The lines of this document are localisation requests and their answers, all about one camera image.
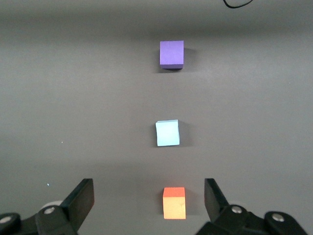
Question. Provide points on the dark grey table mat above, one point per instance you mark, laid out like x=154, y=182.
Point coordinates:
x=73, y=98

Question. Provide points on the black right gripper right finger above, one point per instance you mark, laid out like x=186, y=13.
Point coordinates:
x=215, y=203

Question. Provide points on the light blue foam block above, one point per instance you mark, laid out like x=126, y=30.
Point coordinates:
x=168, y=133

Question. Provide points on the orange foam block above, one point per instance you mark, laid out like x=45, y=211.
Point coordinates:
x=174, y=204

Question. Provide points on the purple foam block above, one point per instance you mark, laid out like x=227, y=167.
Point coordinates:
x=171, y=54

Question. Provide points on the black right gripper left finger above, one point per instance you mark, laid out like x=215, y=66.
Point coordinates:
x=78, y=203

